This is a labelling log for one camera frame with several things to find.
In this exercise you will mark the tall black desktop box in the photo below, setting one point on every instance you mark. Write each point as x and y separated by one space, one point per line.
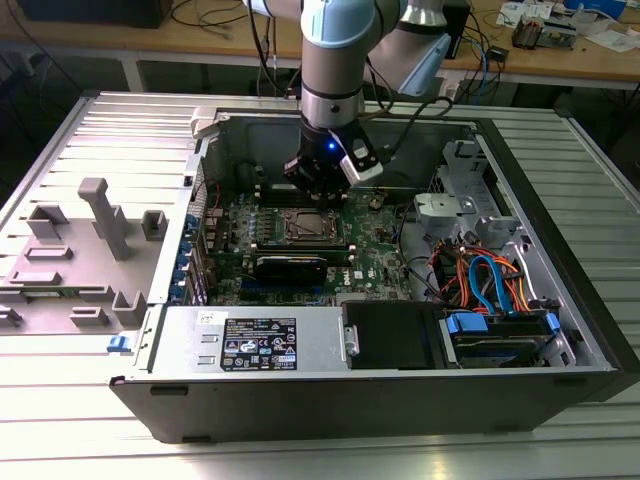
460 30

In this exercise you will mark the open black PC case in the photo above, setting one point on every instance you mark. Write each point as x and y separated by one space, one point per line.
300 410

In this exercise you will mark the silver metal disk bay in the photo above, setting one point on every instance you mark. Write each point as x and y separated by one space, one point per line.
542 265

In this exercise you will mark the small black box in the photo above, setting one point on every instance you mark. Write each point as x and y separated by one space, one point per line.
498 52

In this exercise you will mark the white motherboard sticker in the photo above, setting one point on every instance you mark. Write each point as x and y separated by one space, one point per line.
359 276

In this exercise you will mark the white printed leaflet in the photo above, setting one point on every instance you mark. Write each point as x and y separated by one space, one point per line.
525 11

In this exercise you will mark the white paper sheets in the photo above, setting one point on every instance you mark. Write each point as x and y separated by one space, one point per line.
612 40

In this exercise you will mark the green Dell motherboard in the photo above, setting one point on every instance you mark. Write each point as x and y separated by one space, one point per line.
380 260

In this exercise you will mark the silver topped CPU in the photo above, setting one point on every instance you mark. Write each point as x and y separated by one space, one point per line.
310 227

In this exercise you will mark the grey plastic bracket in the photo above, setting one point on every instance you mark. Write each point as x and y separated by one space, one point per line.
435 205

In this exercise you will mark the copper finned cooler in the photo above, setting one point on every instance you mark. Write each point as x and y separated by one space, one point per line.
526 32

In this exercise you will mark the blue expansion slot clip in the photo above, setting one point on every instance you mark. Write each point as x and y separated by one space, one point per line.
177 290
189 226
184 256

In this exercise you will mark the large black box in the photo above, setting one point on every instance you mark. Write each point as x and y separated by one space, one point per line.
100 12

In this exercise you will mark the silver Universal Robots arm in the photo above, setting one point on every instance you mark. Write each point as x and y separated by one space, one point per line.
332 75

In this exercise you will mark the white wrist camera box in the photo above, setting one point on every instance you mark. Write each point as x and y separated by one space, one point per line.
362 165

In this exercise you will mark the grey parts rack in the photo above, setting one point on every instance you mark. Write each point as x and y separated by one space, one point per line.
107 220

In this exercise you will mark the black power supply label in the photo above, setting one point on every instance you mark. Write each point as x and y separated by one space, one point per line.
260 345

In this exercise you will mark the metal rear port block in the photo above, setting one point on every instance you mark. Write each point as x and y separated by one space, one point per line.
214 227

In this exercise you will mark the grey power supply unit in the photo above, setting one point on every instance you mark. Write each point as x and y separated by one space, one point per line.
175 345

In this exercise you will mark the black RAM slot bank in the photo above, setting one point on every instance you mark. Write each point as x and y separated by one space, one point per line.
300 246
270 192

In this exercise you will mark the round coin cell battery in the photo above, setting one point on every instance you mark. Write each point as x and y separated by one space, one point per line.
376 202

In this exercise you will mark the small white barcode sticker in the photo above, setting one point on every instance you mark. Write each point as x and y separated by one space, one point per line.
211 317

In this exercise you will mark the wooden lab desk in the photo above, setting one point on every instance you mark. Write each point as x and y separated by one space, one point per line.
550 62

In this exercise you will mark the blue plastic case latch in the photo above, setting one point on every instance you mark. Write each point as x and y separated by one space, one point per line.
119 344

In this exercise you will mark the hard disk in blue carrier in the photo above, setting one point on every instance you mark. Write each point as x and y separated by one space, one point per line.
500 345

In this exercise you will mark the grey electronic device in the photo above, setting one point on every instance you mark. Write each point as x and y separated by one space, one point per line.
562 35

